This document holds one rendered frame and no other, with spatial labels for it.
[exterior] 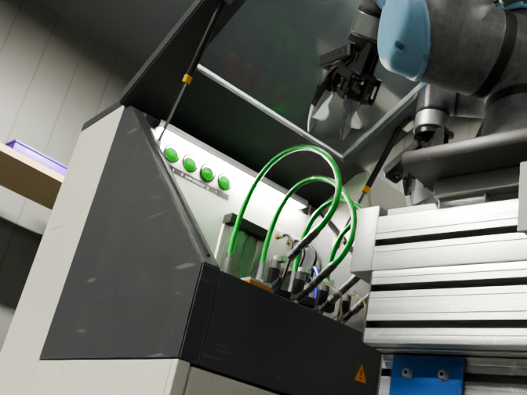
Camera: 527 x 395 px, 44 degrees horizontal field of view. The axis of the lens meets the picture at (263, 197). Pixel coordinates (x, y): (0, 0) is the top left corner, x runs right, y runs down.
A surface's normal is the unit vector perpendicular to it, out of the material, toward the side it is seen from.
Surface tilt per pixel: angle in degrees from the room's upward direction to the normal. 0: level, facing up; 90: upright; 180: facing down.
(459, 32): 118
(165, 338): 90
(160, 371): 90
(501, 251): 90
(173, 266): 90
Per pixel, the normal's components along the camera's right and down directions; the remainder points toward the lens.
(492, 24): 0.18, -0.25
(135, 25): -0.20, 0.90
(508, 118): -0.54, -0.68
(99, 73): 0.73, -0.14
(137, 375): -0.75, -0.40
